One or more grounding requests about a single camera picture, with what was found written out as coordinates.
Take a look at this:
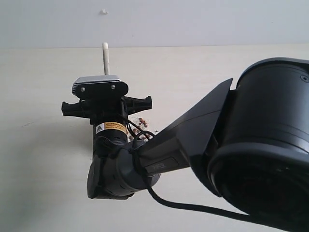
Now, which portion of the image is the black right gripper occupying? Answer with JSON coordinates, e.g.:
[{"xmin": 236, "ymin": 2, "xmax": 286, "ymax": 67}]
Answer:
[{"xmin": 61, "ymin": 96, "xmax": 152, "ymax": 145}]

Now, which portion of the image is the white paint brush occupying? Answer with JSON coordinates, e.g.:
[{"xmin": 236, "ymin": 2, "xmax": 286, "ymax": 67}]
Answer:
[{"xmin": 102, "ymin": 42, "xmax": 110, "ymax": 75}]

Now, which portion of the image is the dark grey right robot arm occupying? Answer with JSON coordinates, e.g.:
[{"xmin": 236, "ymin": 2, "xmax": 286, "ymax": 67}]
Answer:
[{"xmin": 61, "ymin": 58, "xmax": 309, "ymax": 232}]

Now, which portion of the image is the red beans and rice pile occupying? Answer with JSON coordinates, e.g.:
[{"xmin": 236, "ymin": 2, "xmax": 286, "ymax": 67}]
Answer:
[{"xmin": 126, "ymin": 116, "xmax": 158, "ymax": 142}]

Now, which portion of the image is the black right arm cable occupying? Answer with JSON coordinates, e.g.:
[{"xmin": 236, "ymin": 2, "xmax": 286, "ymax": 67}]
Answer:
[{"xmin": 119, "ymin": 96, "xmax": 256, "ymax": 217}]

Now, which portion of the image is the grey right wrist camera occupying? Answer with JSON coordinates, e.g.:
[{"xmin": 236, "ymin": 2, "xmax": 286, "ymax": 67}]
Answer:
[{"xmin": 71, "ymin": 75, "xmax": 128, "ymax": 100}]

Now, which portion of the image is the white blob on wall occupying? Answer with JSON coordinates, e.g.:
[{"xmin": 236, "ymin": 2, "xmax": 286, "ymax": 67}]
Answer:
[{"xmin": 99, "ymin": 9, "xmax": 109, "ymax": 15}]

